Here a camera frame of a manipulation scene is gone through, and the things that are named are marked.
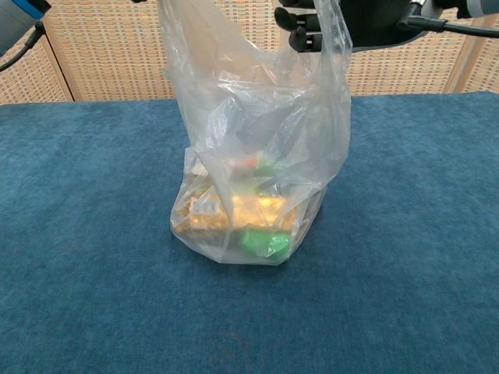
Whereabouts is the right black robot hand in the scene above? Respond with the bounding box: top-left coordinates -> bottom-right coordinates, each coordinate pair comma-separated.
274,0 -> 430,54

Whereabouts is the clear plastic shopping bag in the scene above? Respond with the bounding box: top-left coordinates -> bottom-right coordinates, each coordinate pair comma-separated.
157,0 -> 354,268

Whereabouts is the small green snack packet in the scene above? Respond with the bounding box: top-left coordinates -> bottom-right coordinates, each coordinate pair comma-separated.
255,155 -> 285,176

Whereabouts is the orange snack item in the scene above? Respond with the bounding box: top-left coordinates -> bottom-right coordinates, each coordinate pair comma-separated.
229,155 -> 258,171

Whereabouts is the gold foil snack box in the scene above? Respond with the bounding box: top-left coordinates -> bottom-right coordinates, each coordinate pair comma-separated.
228,196 -> 299,231

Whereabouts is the large green snack packet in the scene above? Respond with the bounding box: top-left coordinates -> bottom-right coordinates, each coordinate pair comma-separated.
238,228 -> 292,260

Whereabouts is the gold snack packet with label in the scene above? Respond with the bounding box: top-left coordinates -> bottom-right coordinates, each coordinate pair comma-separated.
173,198 -> 229,235

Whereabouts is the woven rattan folding screen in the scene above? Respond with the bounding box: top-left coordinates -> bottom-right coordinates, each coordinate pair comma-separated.
0,0 -> 499,105

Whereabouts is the blue velvet tablecloth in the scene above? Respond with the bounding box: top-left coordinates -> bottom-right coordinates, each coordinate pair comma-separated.
0,91 -> 499,374

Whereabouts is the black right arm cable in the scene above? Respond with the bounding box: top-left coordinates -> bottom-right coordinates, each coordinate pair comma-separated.
395,0 -> 499,39

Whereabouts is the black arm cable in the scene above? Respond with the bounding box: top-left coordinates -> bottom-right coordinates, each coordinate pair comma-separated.
0,19 -> 46,73
395,0 -> 499,39

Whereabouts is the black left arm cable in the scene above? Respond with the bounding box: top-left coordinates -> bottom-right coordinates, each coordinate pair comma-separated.
0,19 -> 46,73

